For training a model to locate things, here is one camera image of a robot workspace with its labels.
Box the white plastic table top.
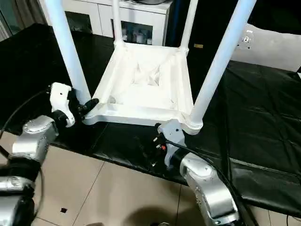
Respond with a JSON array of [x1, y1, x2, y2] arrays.
[[83, 42, 205, 136]]

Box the white plastic table leg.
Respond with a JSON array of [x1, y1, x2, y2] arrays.
[[111, 0, 126, 48], [179, 0, 200, 54], [189, 0, 259, 129], [43, 0, 93, 106]]

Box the white cabinet with glass doors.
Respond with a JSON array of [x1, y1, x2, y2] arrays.
[[39, 0, 174, 47]]

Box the beige curtain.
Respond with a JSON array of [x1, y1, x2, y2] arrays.
[[0, 0, 48, 41]]

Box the black mat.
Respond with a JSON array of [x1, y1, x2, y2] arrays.
[[0, 23, 301, 218]]

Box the grey cushion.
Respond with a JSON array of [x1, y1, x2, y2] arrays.
[[231, 22, 301, 74]]

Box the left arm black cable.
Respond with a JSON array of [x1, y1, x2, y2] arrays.
[[0, 90, 52, 214]]

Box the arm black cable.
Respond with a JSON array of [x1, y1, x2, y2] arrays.
[[164, 139, 260, 226], [0, 90, 52, 214]]

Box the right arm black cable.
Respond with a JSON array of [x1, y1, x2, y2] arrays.
[[164, 139, 260, 226]]

